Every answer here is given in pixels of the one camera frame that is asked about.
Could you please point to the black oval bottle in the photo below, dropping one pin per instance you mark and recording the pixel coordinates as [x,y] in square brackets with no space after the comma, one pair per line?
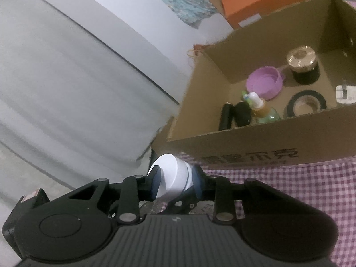
[242,114]

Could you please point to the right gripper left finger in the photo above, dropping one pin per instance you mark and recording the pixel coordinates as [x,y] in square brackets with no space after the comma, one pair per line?
[82,222]

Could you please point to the white cylindrical jar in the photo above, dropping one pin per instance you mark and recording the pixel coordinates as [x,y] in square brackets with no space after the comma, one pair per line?
[176,177]

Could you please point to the gold lid dark jar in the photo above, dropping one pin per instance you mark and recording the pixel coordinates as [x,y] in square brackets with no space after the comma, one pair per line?
[303,64]

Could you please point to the green tube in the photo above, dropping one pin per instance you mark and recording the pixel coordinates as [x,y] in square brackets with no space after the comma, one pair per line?
[245,96]

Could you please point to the green glass dropper bottle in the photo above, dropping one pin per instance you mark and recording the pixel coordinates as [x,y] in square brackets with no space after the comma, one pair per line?
[262,112]

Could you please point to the white small device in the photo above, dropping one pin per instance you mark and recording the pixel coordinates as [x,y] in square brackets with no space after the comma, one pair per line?
[346,93]

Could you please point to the purple checkered tablecloth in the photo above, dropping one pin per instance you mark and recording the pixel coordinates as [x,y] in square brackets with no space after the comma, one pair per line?
[328,186]

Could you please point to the open brown cardboard box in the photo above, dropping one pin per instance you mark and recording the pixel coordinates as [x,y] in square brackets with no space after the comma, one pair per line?
[220,74]

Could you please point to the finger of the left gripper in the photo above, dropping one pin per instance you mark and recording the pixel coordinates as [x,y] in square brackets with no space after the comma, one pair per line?
[183,204]

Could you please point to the black cylindrical tube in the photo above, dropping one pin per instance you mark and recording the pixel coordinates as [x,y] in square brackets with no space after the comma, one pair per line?
[227,115]

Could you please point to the black tape roll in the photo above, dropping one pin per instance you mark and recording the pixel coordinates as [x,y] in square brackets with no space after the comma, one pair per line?
[304,103]

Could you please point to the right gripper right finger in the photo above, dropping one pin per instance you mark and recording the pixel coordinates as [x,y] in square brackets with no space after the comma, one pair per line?
[271,222]

